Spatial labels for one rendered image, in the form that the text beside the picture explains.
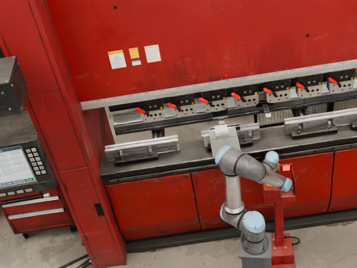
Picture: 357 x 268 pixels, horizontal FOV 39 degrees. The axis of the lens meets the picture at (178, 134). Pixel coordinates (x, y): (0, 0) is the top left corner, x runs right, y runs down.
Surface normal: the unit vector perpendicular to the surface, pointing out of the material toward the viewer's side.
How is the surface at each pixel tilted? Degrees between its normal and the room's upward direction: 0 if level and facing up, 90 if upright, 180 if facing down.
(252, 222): 8
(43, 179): 90
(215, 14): 90
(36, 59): 90
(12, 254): 0
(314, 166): 90
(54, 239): 0
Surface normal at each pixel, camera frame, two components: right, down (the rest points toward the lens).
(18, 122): -0.14, -0.76
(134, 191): 0.07, 0.64
